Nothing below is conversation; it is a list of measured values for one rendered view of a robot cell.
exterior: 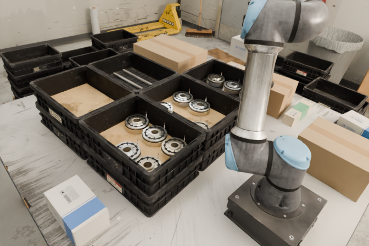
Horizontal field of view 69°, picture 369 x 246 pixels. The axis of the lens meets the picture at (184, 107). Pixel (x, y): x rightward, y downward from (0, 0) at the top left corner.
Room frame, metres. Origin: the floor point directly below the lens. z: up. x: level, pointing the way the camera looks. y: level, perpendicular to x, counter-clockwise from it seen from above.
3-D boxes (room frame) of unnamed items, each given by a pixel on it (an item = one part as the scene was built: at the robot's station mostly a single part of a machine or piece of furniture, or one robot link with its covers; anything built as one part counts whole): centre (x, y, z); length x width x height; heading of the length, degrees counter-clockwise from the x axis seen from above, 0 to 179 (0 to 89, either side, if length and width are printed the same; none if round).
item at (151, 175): (0.80, 0.15, 0.92); 0.40 x 0.30 x 0.02; 52
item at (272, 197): (0.64, -0.35, 0.85); 0.15 x 0.15 x 0.10
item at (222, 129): (1.03, -0.03, 0.87); 0.40 x 0.30 x 0.11; 52
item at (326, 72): (2.44, -1.14, 0.37); 0.42 x 0.34 x 0.46; 47
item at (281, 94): (1.44, -0.47, 0.78); 0.30 x 0.22 x 0.16; 54
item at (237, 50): (1.28, -0.32, 1.09); 0.20 x 0.12 x 0.09; 47
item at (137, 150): (0.74, 0.20, 0.86); 0.10 x 0.10 x 0.01
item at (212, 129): (1.03, -0.03, 0.92); 0.40 x 0.30 x 0.02; 52
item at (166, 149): (0.78, 0.03, 0.86); 0.10 x 0.10 x 0.01
